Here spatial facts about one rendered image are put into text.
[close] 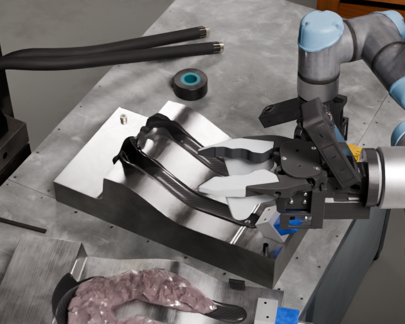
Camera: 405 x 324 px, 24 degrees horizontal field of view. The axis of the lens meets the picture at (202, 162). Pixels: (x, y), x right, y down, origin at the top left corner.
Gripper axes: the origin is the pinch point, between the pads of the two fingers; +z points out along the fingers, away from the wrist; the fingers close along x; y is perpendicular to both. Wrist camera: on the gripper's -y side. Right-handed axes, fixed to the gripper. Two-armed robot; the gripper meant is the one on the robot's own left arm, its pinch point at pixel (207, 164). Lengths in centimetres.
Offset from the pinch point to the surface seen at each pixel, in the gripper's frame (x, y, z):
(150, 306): 28, 53, 10
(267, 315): 27, 54, -11
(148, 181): 55, 46, 11
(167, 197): 54, 49, 7
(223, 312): 31, 57, -3
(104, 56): 98, 43, 22
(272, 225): 44, 48, -13
